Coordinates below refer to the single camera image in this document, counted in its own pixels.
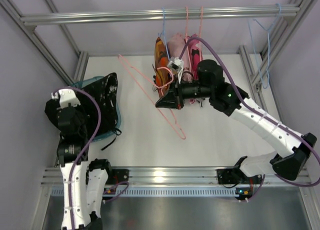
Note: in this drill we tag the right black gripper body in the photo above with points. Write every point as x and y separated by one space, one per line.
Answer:
178 96

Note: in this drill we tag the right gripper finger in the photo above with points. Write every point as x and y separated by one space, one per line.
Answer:
167 103
172 91

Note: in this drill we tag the pink hanger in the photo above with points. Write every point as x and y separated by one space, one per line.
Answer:
187 27
175 126
201 27

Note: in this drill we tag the black white patterned trousers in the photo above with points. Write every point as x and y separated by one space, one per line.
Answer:
105 100

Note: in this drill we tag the plain black trousers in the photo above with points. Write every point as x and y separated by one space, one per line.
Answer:
77 124

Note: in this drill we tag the blue hanger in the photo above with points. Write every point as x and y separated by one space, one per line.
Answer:
268 32
164 35

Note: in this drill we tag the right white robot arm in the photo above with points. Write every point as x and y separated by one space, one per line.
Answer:
291 148

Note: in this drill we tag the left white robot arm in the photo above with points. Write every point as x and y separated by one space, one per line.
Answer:
83 180

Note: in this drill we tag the orange camouflage trousers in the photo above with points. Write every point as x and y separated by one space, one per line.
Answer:
161 75

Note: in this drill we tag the pink camouflage trousers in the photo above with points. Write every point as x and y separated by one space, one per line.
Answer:
194 52

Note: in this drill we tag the light pink trousers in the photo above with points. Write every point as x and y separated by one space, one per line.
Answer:
175 46

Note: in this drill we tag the right aluminium floor extrusion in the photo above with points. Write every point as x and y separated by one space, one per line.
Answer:
263 97

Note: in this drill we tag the aluminium floor extrusion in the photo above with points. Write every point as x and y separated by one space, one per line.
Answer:
81 66
263 97

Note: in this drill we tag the teal plastic bin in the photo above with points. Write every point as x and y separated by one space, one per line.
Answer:
117 120

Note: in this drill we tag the left aluminium floor extrusion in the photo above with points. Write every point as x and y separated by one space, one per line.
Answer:
81 66

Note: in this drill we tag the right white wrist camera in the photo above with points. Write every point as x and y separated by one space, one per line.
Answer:
176 65

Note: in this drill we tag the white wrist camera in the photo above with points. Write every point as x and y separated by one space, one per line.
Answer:
176 65
66 98

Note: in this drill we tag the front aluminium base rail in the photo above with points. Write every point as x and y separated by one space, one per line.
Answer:
182 182

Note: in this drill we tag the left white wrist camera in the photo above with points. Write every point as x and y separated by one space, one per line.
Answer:
66 98

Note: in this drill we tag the aluminium hanging rail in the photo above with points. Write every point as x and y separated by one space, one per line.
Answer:
261 11

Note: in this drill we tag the right aluminium frame beam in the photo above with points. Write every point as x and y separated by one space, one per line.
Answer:
281 34

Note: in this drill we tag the aluminium frame beam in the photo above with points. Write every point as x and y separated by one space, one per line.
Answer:
54 42
281 34

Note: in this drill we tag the left aluminium frame beam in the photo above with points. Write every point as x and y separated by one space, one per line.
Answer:
54 42

